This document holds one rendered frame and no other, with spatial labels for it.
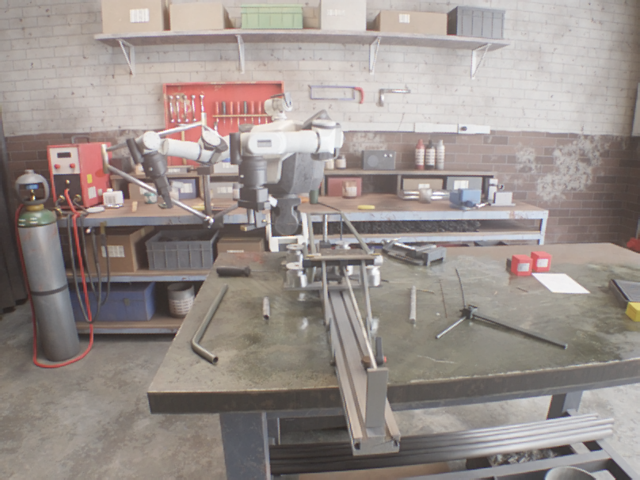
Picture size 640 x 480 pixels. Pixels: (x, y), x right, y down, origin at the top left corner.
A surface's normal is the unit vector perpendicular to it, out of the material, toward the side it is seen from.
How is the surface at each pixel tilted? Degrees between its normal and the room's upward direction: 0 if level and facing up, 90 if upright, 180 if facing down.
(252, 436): 90
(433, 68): 90
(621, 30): 90
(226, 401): 90
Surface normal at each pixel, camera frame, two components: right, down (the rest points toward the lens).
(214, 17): 0.02, 0.25
